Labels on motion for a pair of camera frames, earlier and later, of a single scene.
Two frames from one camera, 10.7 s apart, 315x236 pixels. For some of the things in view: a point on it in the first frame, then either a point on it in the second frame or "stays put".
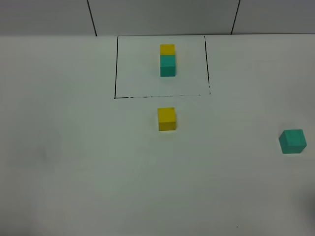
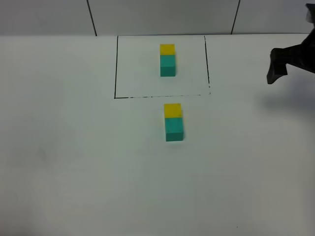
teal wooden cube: (292, 141) -> (173, 128)
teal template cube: (168, 65) stays put
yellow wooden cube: (167, 119) -> (173, 110)
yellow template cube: (168, 49) stays put
